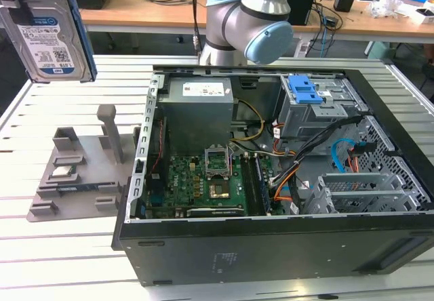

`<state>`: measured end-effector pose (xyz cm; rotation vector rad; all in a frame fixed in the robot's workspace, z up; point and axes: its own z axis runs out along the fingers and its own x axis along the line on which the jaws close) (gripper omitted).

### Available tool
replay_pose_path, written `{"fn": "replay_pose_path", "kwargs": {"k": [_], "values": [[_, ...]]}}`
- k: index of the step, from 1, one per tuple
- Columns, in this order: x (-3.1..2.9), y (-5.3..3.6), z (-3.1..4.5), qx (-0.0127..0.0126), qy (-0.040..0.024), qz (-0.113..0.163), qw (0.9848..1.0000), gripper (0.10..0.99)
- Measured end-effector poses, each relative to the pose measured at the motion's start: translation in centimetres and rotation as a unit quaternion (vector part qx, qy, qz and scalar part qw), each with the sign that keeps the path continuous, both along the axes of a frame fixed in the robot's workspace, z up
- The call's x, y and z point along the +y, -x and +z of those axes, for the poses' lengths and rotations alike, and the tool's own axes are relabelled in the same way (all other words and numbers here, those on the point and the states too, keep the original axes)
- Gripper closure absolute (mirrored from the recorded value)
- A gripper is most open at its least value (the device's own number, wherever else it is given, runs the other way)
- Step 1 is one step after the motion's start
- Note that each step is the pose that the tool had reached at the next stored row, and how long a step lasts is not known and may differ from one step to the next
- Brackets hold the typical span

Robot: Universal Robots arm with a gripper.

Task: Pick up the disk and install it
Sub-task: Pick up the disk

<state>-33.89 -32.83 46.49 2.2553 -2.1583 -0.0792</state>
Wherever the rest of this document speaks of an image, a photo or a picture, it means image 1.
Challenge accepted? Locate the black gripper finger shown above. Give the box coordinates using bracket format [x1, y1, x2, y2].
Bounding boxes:
[17, 0, 35, 24]

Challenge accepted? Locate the hard disk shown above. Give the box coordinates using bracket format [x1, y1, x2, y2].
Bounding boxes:
[0, 0, 98, 84]

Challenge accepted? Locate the metal disk bay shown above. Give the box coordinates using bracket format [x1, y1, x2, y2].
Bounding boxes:
[303, 172, 425, 216]

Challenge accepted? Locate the wooden desk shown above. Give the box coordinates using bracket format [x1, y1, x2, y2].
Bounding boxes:
[77, 0, 434, 44]

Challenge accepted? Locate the grey parts rack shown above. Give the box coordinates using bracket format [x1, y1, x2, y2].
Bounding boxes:
[25, 105, 142, 223]

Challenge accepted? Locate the dark RAM stick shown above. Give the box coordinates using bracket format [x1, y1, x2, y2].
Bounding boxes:
[56, 184, 99, 193]

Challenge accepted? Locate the grey power supply unit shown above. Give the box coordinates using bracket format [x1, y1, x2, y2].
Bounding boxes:
[157, 77, 240, 146]

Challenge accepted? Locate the green motherboard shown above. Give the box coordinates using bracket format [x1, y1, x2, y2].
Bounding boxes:
[142, 153, 282, 219]

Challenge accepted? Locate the metal socket cover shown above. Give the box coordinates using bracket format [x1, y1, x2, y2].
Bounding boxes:
[204, 146, 230, 179]

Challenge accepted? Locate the CPU socket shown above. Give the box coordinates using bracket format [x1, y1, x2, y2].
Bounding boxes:
[208, 176, 231, 201]

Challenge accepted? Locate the black graphics card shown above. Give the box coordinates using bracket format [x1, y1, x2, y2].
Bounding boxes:
[186, 207, 245, 218]

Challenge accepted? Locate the black RAM slot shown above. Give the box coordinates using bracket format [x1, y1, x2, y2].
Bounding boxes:
[241, 157, 264, 216]

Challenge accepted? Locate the blue plastic drive latch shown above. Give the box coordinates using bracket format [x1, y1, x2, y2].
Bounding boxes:
[288, 74, 323, 104]

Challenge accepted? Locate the blue installed RAM stick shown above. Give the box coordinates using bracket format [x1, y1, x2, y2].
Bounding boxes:
[254, 157, 273, 213]

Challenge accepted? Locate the grey metal drive cage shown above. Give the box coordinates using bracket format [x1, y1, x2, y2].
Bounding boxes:
[274, 73, 369, 142]

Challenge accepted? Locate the black open PC case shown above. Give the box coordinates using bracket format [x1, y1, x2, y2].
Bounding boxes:
[111, 64, 434, 287]

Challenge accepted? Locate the crumpled clear plastic wrap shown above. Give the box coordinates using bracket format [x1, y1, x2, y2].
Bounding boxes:
[369, 0, 413, 19]

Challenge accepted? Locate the white small box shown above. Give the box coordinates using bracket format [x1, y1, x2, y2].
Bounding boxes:
[408, 7, 434, 26]

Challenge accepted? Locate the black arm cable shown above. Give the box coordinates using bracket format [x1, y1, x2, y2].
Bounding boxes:
[191, 0, 204, 56]

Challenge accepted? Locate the red thin wire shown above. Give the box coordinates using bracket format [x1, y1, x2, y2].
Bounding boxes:
[151, 150, 167, 180]

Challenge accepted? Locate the yellow black wire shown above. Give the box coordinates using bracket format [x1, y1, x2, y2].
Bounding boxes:
[230, 99, 265, 142]

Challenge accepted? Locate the orange wire bundle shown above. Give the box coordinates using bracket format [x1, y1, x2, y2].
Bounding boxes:
[273, 168, 300, 203]

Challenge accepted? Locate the black wire bundle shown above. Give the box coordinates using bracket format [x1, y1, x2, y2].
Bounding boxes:
[271, 114, 367, 193]

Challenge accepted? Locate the blue flat data wire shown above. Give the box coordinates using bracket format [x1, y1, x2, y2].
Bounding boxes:
[331, 138, 367, 174]

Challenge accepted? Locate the coloured power wire black plug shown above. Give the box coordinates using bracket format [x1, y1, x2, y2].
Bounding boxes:
[347, 143, 378, 173]

